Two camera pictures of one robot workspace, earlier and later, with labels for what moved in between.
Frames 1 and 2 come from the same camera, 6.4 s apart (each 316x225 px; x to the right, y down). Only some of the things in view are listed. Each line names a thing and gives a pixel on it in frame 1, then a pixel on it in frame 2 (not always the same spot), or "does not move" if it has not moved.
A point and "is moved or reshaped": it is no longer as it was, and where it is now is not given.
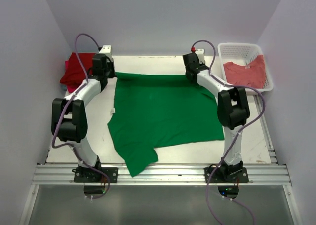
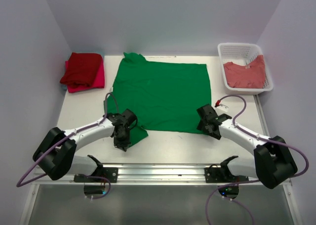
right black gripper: x=201 y=64 → x=201 y=126
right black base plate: x=217 y=177 does not move
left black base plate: x=87 y=174 does not move
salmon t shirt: x=253 y=75 does not move
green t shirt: x=153 y=111 is moved or reshaped
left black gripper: x=110 y=62 → x=123 y=144
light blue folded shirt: x=63 y=87 does not move
